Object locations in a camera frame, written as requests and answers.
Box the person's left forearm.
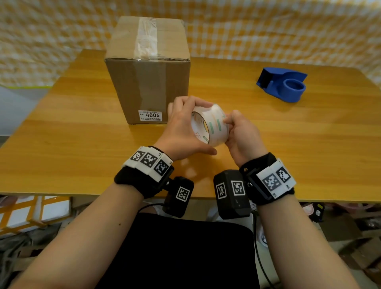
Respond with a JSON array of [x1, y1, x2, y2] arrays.
[[10, 182, 145, 289]]

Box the person's right hand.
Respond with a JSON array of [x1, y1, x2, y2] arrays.
[[223, 109, 268, 168]]

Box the yellow checkered cloth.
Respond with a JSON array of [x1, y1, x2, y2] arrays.
[[0, 0, 381, 89]]

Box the person's left leg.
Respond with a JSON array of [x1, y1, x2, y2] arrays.
[[146, 205, 167, 216]]

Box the person's black clothing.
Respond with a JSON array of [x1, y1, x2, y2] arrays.
[[95, 213, 261, 289]]

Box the black yellow handheld device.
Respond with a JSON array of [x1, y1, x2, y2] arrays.
[[309, 203, 325, 222]]

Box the person's left hand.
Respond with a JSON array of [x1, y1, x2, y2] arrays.
[[160, 96, 218, 162]]

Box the black wristband white markers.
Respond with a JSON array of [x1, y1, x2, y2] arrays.
[[239, 152, 297, 206], [114, 146, 175, 199]]

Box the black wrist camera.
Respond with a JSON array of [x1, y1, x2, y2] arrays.
[[213, 170, 252, 220], [162, 176, 194, 218]]

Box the blue tape dispenser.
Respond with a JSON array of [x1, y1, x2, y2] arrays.
[[256, 67, 308, 104]]

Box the person's right forearm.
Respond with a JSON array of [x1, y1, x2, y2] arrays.
[[257, 195, 361, 289]]

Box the grey plastic bag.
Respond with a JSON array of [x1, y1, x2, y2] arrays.
[[0, 223, 63, 289]]

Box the clear tape roll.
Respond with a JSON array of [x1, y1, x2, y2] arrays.
[[190, 103, 230, 148]]

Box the black camera cable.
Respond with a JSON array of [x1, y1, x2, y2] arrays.
[[135, 203, 164, 215], [251, 211, 276, 289]]

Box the white parcel with orange tape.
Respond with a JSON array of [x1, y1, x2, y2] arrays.
[[0, 195, 72, 236]]

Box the clear tape strip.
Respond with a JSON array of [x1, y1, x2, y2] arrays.
[[134, 17, 166, 111]]

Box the brown cardboard box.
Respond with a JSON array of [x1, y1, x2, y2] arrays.
[[104, 15, 191, 125]]

